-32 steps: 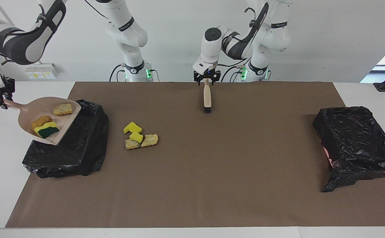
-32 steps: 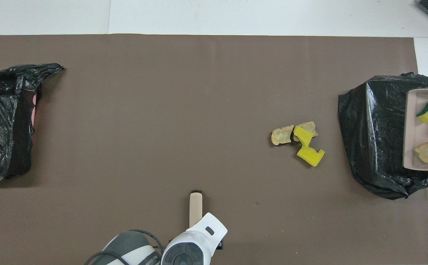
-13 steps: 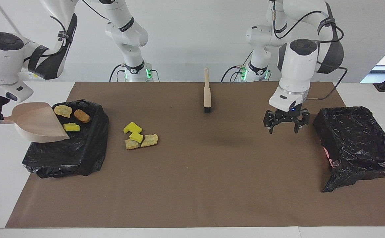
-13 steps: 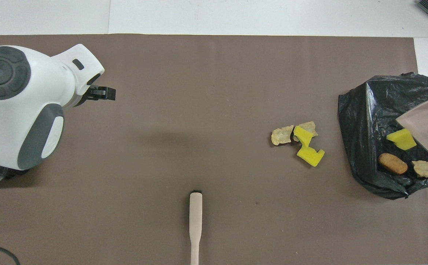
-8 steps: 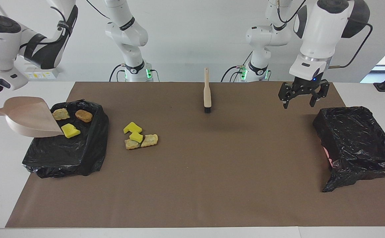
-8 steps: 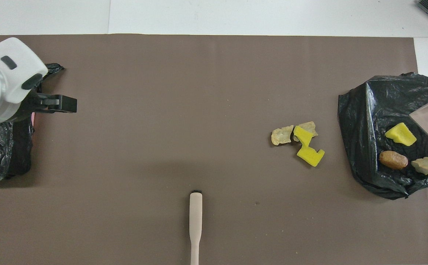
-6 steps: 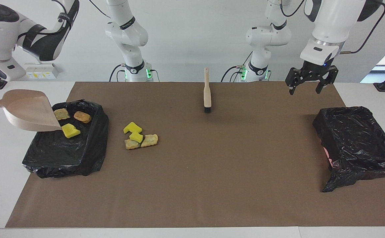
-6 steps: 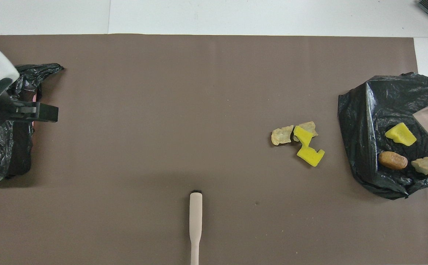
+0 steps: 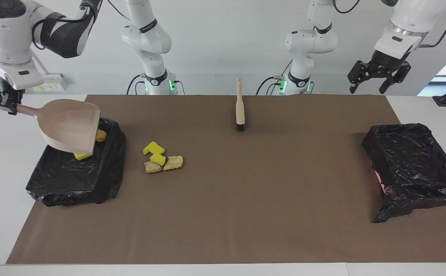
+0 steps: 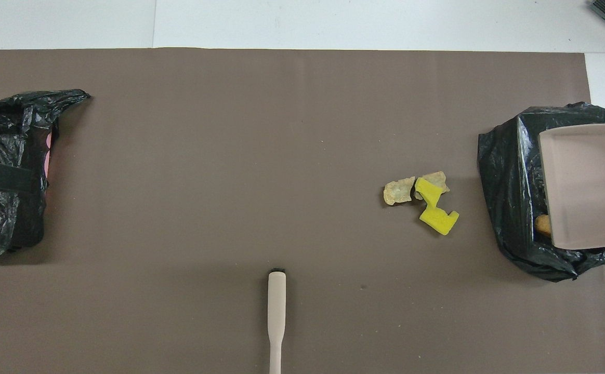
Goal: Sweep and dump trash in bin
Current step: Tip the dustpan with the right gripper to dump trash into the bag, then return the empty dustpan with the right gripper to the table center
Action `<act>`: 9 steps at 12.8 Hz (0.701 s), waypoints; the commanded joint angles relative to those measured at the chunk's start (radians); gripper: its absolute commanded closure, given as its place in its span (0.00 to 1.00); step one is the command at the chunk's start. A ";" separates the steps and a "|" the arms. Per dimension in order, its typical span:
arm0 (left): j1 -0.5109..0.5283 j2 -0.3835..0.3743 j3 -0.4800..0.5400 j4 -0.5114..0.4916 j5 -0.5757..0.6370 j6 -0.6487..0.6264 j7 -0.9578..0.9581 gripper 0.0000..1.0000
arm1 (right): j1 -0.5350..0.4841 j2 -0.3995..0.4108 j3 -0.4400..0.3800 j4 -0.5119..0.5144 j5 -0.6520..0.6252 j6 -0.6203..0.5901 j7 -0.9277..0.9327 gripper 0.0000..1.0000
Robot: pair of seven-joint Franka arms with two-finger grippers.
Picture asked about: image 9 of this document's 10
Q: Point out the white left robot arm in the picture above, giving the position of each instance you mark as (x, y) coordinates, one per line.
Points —
(311, 42)

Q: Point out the pink bin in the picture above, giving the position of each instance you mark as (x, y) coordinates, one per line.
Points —
(378, 179)

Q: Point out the yellow notched sponge piece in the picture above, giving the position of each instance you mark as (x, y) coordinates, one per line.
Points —
(153, 147)

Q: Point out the yellow sponge with green side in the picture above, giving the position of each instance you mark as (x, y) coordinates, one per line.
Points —
(82, 156)

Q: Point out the beige plastic dustpan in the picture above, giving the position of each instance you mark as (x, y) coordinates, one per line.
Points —
(69, 126)

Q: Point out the yellow curved sponge piece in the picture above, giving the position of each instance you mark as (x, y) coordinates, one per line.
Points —
(157, 158)

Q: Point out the brown paper table mat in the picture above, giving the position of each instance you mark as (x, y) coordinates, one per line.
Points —
(246, 237)

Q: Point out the black trash bag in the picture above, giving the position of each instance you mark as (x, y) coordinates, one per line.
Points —
(66, 180)
(410, 165)

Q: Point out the brown nugget shaped toy food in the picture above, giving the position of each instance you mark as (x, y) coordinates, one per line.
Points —
(101, 135)

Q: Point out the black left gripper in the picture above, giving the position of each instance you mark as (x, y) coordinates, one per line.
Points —
(384, 63)

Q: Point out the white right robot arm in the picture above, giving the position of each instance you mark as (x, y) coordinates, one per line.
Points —
(8, 34)

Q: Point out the white wall socket panel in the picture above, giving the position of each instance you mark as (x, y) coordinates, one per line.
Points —
(54, 82)

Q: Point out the beige hand brush black bristles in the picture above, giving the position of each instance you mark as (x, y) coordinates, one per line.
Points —
(240, 107)

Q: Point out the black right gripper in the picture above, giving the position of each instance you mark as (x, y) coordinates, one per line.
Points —
(13, 95)

